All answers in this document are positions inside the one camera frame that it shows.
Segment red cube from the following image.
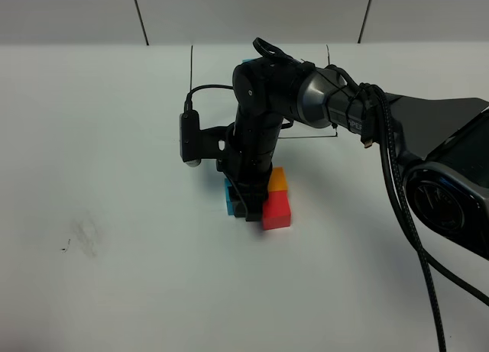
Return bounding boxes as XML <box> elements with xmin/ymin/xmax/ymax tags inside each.
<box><xmin>262</xmin><ymin>190</ymin><xmax>291</xmax><ymax>231</ymax></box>

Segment orange cube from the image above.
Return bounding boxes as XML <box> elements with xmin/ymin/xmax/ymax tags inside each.
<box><xmin>267</xmin><ymin>166</ymin><xmax>288</xmax><ymax>192</ymax></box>

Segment braided black cable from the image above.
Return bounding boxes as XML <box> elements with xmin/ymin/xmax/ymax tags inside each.
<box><xmin>358</xmin><ymin>82</ymin><xmax>489</xmax><ymax>352</ymax></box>

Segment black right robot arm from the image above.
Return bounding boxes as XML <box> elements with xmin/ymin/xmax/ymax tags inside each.
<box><xmin>219</xmin><ymin>57</ymin><xmax>488</xmax><ymax>257</ymax></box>

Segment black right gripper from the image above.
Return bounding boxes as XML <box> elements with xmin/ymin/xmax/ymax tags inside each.
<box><xmin>215</xmin><ymin>115</ymin><xmax>283</xmax><ymax>221</ymax></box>

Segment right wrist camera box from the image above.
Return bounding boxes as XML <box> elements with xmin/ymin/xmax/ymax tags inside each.
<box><xmin>180</xmin><ymin>110</ymin><xmax>232</xmax><ymax>167</ymax></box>

